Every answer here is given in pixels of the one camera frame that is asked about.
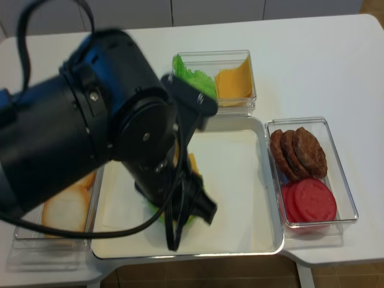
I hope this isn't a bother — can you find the brown patty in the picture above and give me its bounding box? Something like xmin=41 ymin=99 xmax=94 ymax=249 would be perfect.
xmin=293 ymin=127 xmax=328 ymax=179
xmin=281 ymin=130 xmax=311 ymax=179
xmin=269 ymin=130 xmax=300 ymax=182

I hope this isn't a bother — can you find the clear patty and tomato container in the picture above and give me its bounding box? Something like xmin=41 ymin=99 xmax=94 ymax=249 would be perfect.
xmin=265 ymin=117 xmax=358 ymax=249

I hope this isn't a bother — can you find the bun half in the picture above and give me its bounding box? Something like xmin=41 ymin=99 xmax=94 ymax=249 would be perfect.
xmin=76 ymin=171 xmax=96 ymax=190
xmin=41 ymin=186 xmax=91 ymax=232

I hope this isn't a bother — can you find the white metal tray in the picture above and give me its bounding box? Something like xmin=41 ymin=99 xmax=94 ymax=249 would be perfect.
xmin=91 ymin=116 xmax=284 ymax=259

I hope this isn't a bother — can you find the brown patty front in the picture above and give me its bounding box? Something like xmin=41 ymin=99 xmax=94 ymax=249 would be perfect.
xmin=293 ymin=127 xmax=328 ymax=179

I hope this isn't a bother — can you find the yellow cheese slice on burger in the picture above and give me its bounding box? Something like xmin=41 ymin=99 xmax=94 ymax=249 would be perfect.
xmin=188 ymin=154 xmax=200 ymax=175

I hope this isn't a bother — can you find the bun half front left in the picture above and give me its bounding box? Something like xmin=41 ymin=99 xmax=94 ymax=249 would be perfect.
xmin=41 ymin=186 xmax=91 ymax=232

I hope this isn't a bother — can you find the clear lettuce and cheese container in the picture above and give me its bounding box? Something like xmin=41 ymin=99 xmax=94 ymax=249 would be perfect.
xmin=172 ymin=50 xmax=257 ymax=116

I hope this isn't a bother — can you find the brown patty middle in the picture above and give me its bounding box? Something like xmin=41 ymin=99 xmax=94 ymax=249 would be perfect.
xmin=281 ymin=130 xmax=311 ymax=179

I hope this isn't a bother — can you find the red tomato slice lower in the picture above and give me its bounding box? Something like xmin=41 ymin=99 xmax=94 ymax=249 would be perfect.
xmin=282 ymin=183 xmax=301 ymax=223

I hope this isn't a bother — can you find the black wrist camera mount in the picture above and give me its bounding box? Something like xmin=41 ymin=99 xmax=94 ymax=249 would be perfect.
xmin=161 ymin=74 xmax=218 ymax=131

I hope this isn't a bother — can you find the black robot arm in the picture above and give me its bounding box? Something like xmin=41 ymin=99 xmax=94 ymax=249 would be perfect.
xmin=1 ymin=29 xmax=218 ymax=223

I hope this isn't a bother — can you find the orange cheese slices stack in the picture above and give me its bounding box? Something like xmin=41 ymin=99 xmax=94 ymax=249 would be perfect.
xmin=215 ymin=56 xmax=253 ymax=107

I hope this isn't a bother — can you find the red tomato slice top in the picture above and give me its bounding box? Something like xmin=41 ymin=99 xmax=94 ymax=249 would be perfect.
xmin=287 ymin=178 xmax=337 ymax=223

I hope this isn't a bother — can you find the brown patty back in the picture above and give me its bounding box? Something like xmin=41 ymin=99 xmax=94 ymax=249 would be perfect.
xmin=269 ymin=130 xmax=300 ymax=182

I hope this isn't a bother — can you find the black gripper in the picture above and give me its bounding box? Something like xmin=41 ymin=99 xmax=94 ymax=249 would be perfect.
xmin=112 ymin=95 xmax=218 ymax=226

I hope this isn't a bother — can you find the green lettuce under burger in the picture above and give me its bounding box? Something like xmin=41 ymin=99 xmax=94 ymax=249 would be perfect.
xmin=145 ymin=176 xmax=205 ymax=225

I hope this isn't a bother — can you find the clear bun container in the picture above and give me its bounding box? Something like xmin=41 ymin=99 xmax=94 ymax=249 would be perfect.
xmin=6 ymin=167 xmax=104 ymax=272

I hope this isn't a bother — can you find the green lettuce leaf in container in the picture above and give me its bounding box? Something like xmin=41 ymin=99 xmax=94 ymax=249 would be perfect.
xmin=172 ymin=55 xmax=217 ymax=99

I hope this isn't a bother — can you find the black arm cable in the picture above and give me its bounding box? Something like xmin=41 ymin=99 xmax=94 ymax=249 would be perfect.
xmin=0 ymin=0 xmax=217 ymax=253

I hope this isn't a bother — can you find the red tomato slice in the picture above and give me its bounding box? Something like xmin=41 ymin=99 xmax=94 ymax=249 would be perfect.
xmin=282 ymin=183 xmax=301 ymax=223
xmin=287 ymin=178 xmax=337 ymax=223

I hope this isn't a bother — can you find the white paper tray liner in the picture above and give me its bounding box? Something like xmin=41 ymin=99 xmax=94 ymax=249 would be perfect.
xmin=97 ymin=130 xmax=275 ymax=254

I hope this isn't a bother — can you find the bun half rear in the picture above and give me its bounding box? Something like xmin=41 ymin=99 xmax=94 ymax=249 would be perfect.
xmin=76 ymin=171 xmax=96 ymax=190

